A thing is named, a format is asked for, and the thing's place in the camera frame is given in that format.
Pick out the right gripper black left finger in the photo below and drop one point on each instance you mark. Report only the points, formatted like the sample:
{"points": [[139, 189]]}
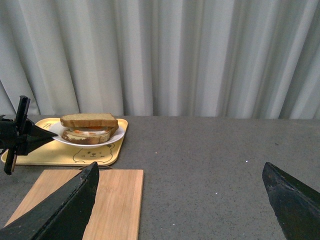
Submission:
{"points": [[63, 215]]}

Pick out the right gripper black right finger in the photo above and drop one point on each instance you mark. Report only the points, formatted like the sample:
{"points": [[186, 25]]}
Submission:
{"points": [[295, 204]]}

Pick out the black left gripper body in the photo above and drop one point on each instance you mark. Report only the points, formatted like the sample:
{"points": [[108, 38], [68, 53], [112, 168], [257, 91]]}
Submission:
{"points": [[14, 135]]}

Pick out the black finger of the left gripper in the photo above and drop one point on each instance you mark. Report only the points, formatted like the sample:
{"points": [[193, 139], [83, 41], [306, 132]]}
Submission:
{"points": [[37, 137]]}

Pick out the white round plate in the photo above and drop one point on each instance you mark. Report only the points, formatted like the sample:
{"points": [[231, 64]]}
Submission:
{"points": [[116, 133]]}

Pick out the bread slice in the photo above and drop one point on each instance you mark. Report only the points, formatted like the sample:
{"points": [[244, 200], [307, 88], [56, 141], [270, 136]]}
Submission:
{"points": [[85, 120], [86, 138]]}

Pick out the fried egg toy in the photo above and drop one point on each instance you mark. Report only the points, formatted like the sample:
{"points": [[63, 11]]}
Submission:
{"points": [[92, 130]]}

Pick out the bamboo cutting board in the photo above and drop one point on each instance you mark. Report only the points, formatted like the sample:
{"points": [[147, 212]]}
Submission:
{"points": [[116, 212]]}

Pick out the grey pleated curtain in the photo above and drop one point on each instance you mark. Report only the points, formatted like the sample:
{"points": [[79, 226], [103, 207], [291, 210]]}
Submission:
{"points": [[211, 58]]}

